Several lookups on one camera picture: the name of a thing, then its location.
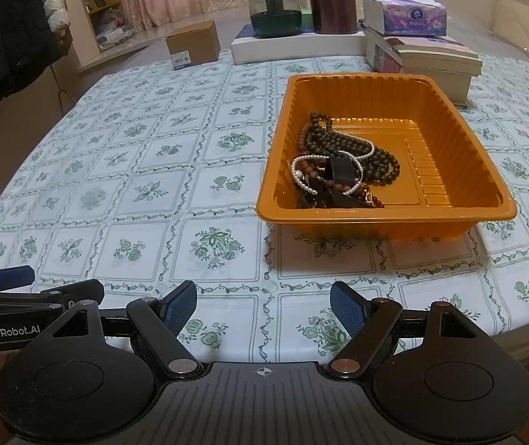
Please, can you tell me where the black glossy bangle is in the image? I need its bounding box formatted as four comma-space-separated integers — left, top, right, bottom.
328, 154, 358, 182

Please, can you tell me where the amber bead bracelet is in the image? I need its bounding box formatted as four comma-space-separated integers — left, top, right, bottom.
361, 185, 384, 208

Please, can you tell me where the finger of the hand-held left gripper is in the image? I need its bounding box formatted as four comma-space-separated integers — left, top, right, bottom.
0, 279, 105, 316
0, 265, 36, 293

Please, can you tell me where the dark bead necklace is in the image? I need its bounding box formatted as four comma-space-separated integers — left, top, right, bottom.
298, 112, 400, 185

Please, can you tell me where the yellow bookshelf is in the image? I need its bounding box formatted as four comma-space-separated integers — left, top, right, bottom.
70, 0, 123, 52

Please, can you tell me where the orange plastic tray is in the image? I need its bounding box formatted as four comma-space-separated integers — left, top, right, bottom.
256, 73, 518, 241

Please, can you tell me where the white thick book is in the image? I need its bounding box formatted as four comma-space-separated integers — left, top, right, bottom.
431, 70, 473, 106

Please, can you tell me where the purple and white tissue box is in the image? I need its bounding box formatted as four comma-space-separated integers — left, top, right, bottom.
363, 0, 447, 37

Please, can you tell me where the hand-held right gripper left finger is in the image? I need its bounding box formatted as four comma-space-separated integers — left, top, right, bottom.
44, 280, 205, 378

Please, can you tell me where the green floral tablecloth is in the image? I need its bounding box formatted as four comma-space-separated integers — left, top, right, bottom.
0, 51, 529, 367

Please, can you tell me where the reddish brown bead necklace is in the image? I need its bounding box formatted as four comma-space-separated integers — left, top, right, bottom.
298, 121, 371, 196

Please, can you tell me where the white and blue flat box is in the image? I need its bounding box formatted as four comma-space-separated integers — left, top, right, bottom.
230, 23, 371, 66

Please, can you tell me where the coat rack stand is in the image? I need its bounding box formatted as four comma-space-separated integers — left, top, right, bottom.
51, 65, 68, 112

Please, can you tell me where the white plastic bag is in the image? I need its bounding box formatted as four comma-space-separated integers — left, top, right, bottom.
96, 8, 136, 47

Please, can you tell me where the dark bracelet with metal ring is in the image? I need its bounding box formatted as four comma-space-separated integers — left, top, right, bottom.
297, 192, 339, 209

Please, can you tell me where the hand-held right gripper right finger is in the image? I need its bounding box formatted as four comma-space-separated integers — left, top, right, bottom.
324, 280, 499, 378

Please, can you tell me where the stack of books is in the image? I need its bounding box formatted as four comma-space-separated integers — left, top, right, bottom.
364, 25, 404, 74
387, 36, 484, 76

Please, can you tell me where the glass teapot with green base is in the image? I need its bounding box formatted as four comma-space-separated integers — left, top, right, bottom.
249, 0, 303, 38

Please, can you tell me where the small cardboard box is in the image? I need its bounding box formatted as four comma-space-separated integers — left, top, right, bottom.
165, 21, 221, 72

